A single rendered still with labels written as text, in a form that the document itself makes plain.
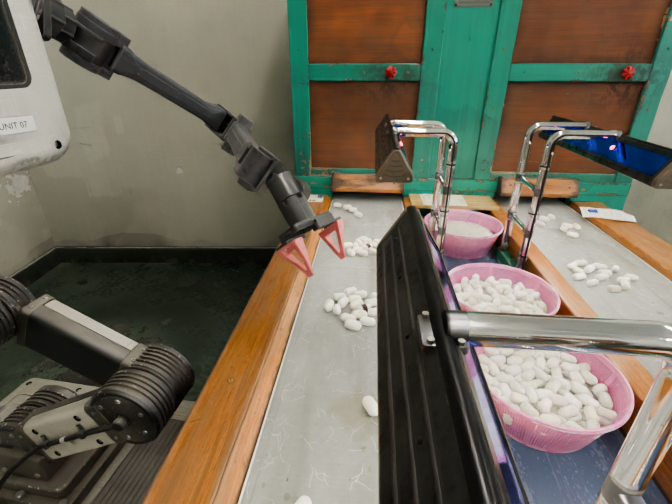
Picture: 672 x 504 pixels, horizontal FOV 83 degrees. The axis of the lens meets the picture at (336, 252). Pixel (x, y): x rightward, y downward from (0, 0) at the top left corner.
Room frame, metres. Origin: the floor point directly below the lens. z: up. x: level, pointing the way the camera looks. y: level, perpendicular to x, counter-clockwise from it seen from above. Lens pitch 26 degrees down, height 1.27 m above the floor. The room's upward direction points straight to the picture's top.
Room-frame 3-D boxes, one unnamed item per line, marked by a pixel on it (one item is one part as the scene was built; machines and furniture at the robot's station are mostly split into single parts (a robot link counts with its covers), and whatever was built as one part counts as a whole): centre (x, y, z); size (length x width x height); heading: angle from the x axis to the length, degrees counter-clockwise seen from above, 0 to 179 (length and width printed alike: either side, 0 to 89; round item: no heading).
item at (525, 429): (0.53, -0.38, 0.72); 0.27 x 0.27 x 0.10
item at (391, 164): (1.10, -0.15, 1.08); 0.62 x 0.08 x 0.07; 175
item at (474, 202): (1.46, -0.47, 0.77); 0.33 x 0.15 x 0.01; 85
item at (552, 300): (0.81, -0.41, 0.72); 0.27 x 0.27 x 0.10
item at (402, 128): (1.09, -0.23, 0.90); 0.20 x 0.19 x 0.45; 175
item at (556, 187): (1.48, -0.81, 0.83); 0.30 x 0.06 x 0.07; 85
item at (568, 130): (1.05, -0.63, 0.90); 0.20 x 0.19 x 0.45; 175
